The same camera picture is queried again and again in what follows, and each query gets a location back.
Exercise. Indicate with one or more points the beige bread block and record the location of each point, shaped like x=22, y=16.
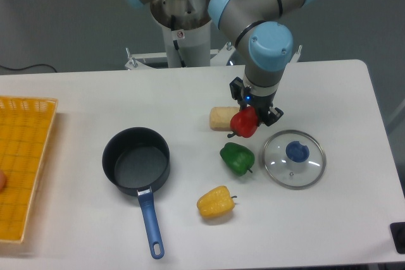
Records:
x=220, y=117

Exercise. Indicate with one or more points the glass lid with blue knob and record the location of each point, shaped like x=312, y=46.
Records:
x=294, y=159

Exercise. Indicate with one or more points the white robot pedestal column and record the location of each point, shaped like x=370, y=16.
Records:
x=186, y=30

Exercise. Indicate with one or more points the dark pot with blue handle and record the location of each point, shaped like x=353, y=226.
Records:
x=137, y=162

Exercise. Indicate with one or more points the green bell pepper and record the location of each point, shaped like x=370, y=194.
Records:
x=238, y=158

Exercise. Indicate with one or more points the red bell pepper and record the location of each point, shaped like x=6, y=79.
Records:
x=244, y=123

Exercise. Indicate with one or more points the black device at table edge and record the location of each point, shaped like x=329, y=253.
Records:
x=398, y=235

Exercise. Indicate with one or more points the yellow woven basket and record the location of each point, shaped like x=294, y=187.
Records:
x=26, y=124

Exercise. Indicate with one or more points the yellow bell pepper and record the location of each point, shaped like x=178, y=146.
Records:
x=217, y=202

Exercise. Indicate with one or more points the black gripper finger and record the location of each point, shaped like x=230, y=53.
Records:
x=236, y=90
x=270, y=116

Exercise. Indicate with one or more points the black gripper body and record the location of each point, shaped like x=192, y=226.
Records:
x=258, y=97

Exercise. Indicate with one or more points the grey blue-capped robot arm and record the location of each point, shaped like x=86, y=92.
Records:
x=253, y=30

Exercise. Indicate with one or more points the orange object in basket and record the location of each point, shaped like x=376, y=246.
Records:
x=3, y=180

